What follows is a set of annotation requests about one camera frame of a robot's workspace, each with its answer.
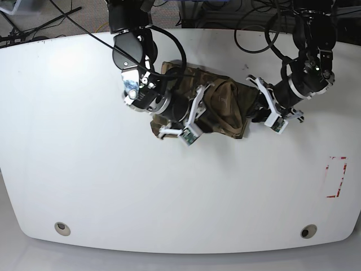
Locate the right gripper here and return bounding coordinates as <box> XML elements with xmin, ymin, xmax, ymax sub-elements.
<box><xmin>162</xmin><ymin>94</ymin><xmax>190</xmax><ymax>122</ymax></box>

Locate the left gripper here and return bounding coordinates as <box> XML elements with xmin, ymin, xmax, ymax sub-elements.
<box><xmin>248</xmin><ymin>83</ymin><xmax>293</xmax><ymax>123</ymax></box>

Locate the camouflage T-shirt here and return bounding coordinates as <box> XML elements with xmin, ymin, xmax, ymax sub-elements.
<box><xmin>150</xmin><ymin>67</ymin><xmax>259</xmax><ymax>139</ymax></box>

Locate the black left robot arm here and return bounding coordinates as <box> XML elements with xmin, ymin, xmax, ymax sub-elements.
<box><xmin>268</xmin><ymin>8</ymin><xmax>337</xmax><ymax>116</ymax></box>

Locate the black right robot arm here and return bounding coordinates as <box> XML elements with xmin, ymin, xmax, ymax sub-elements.
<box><xmin>107</xmin><ymin>1</ymin><xmax>190</xmax><ymax>123</ymax></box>

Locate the red tape rectangle marking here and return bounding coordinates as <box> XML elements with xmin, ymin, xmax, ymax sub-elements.
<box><xmin>323</xmin><ymin>156</ymin><xmax>347</xmax><ymax>198</ymax></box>

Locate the black tripod on floor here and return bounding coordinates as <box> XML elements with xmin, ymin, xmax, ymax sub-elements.
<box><xmin>1</xmin><ymin>1</ymin><xmax>82</xmax><ymax>48</ymax></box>

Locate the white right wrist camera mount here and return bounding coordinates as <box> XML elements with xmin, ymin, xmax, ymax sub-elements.
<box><xmin>157</xmin><ymin>83</ymin><xmax>217</xmax><ymax>147</ymax></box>

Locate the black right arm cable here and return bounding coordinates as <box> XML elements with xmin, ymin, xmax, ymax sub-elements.
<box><xmin>50</xmin><ymin>0</ymin><xmax>188</xmax><ymax>82</ymax></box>

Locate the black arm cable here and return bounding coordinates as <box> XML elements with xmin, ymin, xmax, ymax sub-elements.
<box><xmin>234</xmin><ymin>0</ymin><xmax>297</xmax><ymax>82</ymax></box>
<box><xmin>50</xmin><ymin>0</ymin><xmax>188</xmax><ymax>82</ymax></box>

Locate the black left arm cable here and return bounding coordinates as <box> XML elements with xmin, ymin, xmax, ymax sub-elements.
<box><xmin>234</xmin><ymin>0</ymin><xmax>297</xmax><ymax>82</ymax></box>

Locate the right table cable grommet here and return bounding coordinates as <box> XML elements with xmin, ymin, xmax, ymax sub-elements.
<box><xmin>300</xmin><ymin>224</ymin><xmax>318</xmax><ymax>239</ymax></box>

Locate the table cable grommet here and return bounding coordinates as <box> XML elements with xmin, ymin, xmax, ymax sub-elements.
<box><xmin>54</xmin><ymin>222</ymin><xmax>71</xmax><ymax>237</ymax></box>
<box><xmin>300</xmin><ymin>224</ymin><xmax>318</xmax><ymax>239</ymax></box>

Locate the left table cable grommet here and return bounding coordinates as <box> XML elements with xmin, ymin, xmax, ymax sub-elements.
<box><xmin>54</xmin><ymin>222</ymin><xmax>71</xmax><ymax>237</ymax></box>

